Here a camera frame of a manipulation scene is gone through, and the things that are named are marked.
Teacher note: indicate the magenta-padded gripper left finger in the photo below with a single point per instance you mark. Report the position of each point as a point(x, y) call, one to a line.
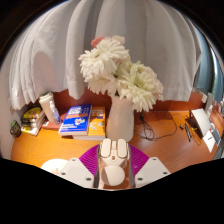
point(78, 171)

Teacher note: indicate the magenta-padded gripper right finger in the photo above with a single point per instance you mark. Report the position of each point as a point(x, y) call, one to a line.
point(151, 170)

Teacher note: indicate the white computer mouse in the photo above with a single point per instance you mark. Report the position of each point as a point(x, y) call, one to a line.
point(113, 175)

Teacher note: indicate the white pink cartoon mouse pad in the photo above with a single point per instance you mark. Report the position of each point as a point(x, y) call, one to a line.
point(53, 165)

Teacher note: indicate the blue cover book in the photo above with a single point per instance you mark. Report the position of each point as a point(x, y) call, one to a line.
point(76, 120)

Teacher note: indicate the red-brown flat book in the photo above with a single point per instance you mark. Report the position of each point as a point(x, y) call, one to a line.
point(50, 126)

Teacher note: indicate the white ceramic vase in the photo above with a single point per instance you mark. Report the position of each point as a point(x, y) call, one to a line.
point(120, 121)

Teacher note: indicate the clear spray bottle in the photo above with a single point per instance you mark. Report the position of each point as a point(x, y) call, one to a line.
point(55, 116)

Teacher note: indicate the white yellow spine book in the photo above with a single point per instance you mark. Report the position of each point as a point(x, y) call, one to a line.
point(30, 130)

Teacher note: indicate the white paper card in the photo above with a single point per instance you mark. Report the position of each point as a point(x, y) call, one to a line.
point(210, 141)

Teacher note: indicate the black spine book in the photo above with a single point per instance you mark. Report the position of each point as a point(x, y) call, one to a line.
point(30, 124)
point(31, 119)

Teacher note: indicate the white flat device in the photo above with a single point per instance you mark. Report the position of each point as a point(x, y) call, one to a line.
point(201, 120)

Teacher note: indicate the beige lidded tumbler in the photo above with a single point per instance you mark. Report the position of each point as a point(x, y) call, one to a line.
point(46, 105)

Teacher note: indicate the yellow cover book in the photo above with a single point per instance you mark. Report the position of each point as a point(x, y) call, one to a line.
point(32, 112)

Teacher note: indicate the dark green mug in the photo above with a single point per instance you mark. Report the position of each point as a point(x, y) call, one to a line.
point(15, 129)

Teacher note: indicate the white flower bouquet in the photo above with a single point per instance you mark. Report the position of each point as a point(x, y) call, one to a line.
point(106, 63)

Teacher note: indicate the white curtain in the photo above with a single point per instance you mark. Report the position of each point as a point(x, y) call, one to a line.
point(56, 50)

